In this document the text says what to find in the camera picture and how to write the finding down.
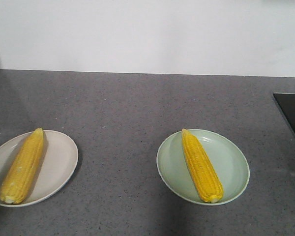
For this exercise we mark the black glass cooktop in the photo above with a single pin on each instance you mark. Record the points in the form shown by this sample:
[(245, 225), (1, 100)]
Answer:
[(286, 104)]

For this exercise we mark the yellow corn cob pale patch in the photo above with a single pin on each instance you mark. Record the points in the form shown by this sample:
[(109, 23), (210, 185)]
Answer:
[(20, 177)]

